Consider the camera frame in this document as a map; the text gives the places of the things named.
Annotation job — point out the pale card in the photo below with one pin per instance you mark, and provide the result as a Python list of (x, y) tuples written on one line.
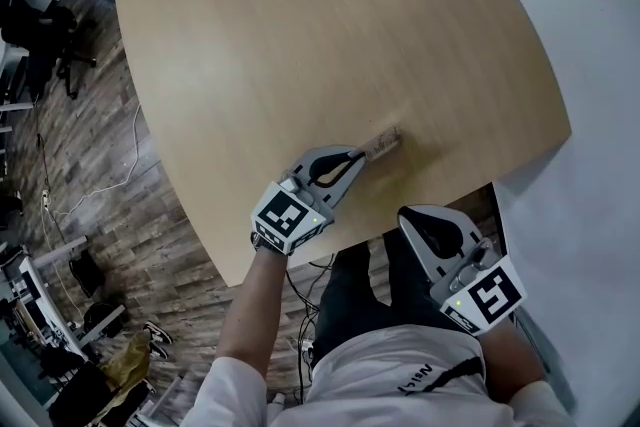
[(384, 142)]

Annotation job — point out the person's right forearm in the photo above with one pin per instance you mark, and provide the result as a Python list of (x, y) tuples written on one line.
[(510, 357)]

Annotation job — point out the person's left forearm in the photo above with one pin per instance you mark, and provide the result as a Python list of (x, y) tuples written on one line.
[(252, 305)]

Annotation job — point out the black office chair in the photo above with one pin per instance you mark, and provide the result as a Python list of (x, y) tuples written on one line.
[(40, 40)]

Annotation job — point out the white power strip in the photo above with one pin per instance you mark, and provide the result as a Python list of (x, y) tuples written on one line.
[(46, 200)]

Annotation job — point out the black bag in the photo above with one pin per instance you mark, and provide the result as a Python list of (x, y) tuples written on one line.
[(87, 272)]

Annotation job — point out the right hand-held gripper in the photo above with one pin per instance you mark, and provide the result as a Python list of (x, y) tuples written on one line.
[(492, 297)]

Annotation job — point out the black and white sneakers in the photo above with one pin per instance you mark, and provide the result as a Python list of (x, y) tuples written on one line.
[(159, 340)]

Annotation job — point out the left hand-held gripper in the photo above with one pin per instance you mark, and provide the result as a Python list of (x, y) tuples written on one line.
[(292, 215)]

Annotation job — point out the white desk frame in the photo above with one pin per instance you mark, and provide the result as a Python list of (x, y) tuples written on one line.
[(60, 295)]

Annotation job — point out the person's white shirt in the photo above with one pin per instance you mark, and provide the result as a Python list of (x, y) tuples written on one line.
[(380, 380)]

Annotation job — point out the person's black trousers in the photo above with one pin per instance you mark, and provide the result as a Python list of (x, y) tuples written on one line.
[(365, 295)]

